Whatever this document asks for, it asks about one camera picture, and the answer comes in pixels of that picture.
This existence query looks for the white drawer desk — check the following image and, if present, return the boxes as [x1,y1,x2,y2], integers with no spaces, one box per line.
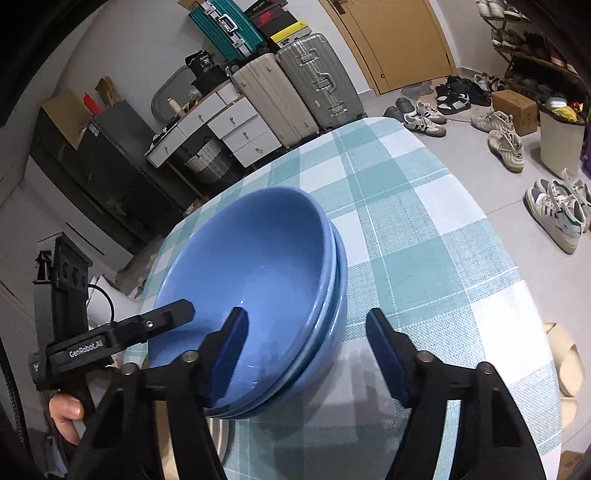
[145,81,281,168]

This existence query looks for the white trash bin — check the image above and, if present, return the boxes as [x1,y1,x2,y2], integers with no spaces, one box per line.
[539,97,586,177]

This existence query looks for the white green sneaker pair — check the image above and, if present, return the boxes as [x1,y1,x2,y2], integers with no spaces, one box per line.
[524,168,590,255]

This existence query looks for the brown cardboard box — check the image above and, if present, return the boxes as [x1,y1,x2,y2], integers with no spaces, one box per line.
[491,90,539,136]

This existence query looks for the beige suitcase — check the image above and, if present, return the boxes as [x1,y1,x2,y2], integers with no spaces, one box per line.
[231,53,320,148]

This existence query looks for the blue bowl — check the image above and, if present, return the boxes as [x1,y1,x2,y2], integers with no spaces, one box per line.
[207,230,349,421]
[148,186,335,417]
[202,221,346,416]

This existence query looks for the woven laundry basket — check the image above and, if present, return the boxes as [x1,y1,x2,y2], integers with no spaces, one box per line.
[185,137,231,184]

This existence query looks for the teal suitcase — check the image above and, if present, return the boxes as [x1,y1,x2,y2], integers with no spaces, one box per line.
[188,0,269,62]

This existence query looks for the stacked shoe boxes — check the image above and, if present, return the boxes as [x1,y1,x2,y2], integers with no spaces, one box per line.
[245,0,311,48]

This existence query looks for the wooden shoe rack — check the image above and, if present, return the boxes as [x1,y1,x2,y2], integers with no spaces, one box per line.
[476,0,590,108]

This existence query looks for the wooden door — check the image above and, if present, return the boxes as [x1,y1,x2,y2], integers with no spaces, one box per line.
[321,0,457,94]

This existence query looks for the teal plaid tablecloth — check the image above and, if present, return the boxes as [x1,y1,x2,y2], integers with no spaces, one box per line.
[141,117,561,479]

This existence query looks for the white electric kettle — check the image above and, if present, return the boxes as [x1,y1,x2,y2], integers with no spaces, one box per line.
[86,276,138,329]

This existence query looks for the black refrigerator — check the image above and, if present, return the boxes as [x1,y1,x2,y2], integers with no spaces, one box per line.
[30,101,197,254]

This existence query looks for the person's left hand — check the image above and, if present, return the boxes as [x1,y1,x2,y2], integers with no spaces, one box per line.
[48,392,84,446]

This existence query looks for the silver suitcase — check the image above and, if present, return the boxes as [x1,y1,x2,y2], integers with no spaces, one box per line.
[276,33,366,131]

